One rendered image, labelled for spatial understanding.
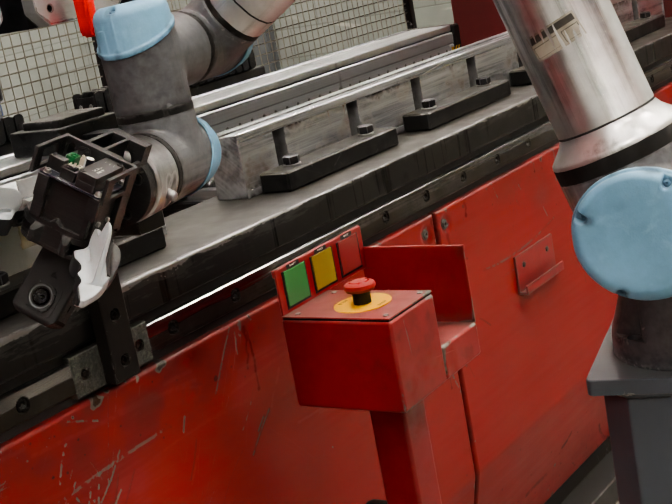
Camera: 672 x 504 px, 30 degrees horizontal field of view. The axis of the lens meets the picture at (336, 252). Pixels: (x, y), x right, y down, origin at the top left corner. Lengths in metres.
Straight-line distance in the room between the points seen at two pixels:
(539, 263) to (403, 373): 0.87
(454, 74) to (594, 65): 1.31
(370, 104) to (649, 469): 1.03
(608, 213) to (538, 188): 1.31
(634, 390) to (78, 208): 0.53
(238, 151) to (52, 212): 0.79
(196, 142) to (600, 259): 0.41
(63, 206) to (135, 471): 0.53
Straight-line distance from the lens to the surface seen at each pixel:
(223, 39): 1.29
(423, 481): 1.65
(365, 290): 1.52
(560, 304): 2.40
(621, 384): 1.20
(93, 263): 1.00
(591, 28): 1.03
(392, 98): 2.15
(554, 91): 1.04
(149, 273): 1.50
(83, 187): 1.03
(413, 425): 1.62
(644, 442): 1.23
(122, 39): 1.19
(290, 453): 1.73
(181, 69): 1.21
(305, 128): 1.95
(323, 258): 1.61
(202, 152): 1.22
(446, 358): 1.58
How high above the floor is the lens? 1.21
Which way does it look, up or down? 14 degrees down
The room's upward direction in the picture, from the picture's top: 11 degrees counter-clockwise
